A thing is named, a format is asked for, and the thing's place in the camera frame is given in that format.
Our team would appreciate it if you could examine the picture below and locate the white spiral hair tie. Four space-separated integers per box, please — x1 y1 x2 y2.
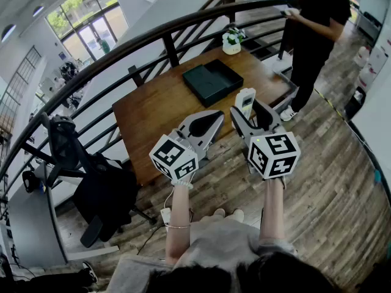
170 178 195 190

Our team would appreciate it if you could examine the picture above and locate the white pot of artificial flowers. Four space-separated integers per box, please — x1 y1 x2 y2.
222 27 247 56

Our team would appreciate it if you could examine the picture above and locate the black office chair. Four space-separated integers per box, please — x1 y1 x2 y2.
41 113 158 248

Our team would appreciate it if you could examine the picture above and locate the clear plastic bin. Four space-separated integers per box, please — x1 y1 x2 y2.
271 56 299 109

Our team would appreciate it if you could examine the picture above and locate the black cable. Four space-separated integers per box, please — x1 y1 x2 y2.
136 224 167 256

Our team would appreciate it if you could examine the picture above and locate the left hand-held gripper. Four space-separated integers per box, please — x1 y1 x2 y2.
148 110 225 181

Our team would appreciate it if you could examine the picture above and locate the dark metal railing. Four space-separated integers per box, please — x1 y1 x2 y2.
0 0 306 213

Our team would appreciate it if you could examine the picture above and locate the white power strip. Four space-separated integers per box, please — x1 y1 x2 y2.
160 208 173 227

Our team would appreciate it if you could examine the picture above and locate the person's grey shirt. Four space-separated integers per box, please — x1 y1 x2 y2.
106 215 299 293

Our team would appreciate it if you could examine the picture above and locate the white cable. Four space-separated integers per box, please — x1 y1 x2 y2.
164 175 196 210

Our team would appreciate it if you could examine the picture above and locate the black and white sneaker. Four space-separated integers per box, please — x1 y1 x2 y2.
81 261 99 284

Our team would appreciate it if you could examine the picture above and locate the grey desk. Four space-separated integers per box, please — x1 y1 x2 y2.
7 163 120 268

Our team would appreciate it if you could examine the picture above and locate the white water dispenser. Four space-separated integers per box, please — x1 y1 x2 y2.
357 45 389 93

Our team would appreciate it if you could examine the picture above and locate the person's left forearm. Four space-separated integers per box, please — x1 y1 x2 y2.
164 184 192 265

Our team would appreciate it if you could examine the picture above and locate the glass entrance door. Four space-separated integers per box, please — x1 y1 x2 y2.
76 16 119 61

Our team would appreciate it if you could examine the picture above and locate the person's right forearm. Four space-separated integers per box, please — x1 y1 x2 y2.
259 177 287 244

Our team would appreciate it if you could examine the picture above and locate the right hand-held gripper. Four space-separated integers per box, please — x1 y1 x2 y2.
230 98 302 180

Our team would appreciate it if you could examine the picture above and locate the dark green box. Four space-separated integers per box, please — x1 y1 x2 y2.
182 59 244 109

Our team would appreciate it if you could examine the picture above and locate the white remote control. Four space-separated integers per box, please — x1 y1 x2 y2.
234 87 257 120

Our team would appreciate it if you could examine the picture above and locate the black waste bin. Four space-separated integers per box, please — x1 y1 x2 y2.
344 87 367 120

